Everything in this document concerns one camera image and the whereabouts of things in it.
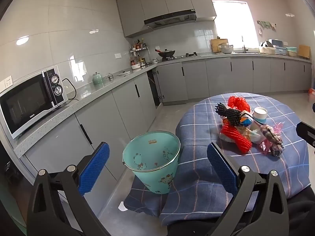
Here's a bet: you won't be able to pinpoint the grey counter with lower cabinets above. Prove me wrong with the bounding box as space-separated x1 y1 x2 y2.
13 53 313 185

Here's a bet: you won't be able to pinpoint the white wall socket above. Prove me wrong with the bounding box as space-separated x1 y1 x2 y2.
0 75 13 91

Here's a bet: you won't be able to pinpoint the black wok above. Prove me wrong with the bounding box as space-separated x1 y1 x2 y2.
155 49 176 58

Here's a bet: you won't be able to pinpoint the black silver microwave oven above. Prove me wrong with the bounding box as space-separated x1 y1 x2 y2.
0 65 69 139

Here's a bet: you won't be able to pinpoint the bright kitchen window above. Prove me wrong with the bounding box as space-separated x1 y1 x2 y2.
212 0 259 50

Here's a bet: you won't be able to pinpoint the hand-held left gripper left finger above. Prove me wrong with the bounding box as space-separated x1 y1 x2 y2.
27 142 111 236

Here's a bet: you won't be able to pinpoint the blue dish rack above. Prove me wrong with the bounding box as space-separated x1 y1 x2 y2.
268 39 288 55

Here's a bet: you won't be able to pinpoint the black range hood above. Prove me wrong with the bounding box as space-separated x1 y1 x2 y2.
144 8 197 29

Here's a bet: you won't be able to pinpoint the wooden cutting board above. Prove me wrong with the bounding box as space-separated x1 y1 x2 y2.
210 39 229 53

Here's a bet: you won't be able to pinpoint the blue plaid tablecloth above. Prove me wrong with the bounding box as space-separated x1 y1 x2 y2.
123 92 315 227

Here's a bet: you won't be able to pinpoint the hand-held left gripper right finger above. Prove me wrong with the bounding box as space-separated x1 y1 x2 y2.
207 142 289 236

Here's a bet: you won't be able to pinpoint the hanging wall cloths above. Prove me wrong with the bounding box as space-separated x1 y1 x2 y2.
257 20 276 31

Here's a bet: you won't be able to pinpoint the teal cartoon print waste bin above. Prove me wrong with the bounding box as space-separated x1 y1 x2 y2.
122 131 181 195

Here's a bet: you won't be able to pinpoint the black power cable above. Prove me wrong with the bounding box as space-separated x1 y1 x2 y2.
61 78 79 101

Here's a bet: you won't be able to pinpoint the grey upper cabinets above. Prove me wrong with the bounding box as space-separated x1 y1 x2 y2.
116 0 217 38

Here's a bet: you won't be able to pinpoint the dark patterned wrapper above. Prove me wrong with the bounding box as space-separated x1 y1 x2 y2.
261 125 284 157

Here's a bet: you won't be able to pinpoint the clear bag of packets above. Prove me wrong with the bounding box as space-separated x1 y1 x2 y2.
221 118 262 143

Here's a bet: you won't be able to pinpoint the grey mixing bowl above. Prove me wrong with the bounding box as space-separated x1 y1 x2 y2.
218 43 234 54

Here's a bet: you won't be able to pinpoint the metal spice rack with bottles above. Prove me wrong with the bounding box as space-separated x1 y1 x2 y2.
130 39 150 65

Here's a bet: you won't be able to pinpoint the red foam net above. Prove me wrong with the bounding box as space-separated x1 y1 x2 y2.
220 123 252 153

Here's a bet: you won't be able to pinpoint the red plastic bag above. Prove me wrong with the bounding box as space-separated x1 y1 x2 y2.
228 96 251 112

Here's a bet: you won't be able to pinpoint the white blue paper cup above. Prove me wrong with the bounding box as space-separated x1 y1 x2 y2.
253 107 268 125

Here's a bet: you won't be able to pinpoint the pink candy packet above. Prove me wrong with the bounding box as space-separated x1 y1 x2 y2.
257 122 283 156

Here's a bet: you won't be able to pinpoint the black foam net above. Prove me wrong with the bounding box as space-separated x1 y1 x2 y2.
215 102 243 126

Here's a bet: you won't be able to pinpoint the light wooden board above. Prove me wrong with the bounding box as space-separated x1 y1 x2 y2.
298 45 311 60

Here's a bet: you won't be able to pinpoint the gas stove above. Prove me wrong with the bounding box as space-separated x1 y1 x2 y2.
161 52 201 61

